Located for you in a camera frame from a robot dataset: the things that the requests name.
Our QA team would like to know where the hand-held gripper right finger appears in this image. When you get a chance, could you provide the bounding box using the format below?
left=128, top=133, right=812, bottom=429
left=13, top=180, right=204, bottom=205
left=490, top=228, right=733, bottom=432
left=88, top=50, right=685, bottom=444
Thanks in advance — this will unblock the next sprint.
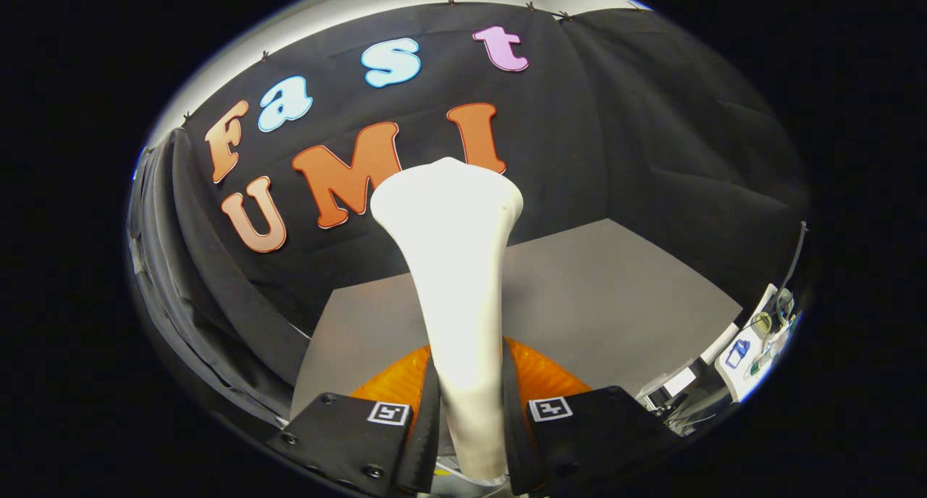
left=501, top=337, right=685, bottom=497

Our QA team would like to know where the white garment steamer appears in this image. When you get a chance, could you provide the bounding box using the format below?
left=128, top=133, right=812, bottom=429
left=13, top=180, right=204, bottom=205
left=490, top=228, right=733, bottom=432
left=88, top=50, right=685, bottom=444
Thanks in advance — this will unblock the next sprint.
left=369, top=156, right=524, bottom=484

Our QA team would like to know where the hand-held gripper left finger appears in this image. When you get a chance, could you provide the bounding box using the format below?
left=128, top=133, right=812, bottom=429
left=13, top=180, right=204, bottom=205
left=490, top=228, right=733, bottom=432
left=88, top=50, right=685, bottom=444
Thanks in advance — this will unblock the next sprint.
left=267, top=342, right=442, bottom=495

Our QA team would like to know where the gray cabinet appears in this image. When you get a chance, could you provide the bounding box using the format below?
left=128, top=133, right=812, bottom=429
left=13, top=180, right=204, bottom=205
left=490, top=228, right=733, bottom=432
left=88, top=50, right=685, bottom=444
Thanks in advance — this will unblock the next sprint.
left=290, top=218, right=744, bottom=421

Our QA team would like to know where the white desk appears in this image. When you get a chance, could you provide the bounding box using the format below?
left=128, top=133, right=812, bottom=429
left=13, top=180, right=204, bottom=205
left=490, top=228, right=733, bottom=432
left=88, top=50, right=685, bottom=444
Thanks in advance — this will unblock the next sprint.
left=713, top=283, right=797, bottom=405

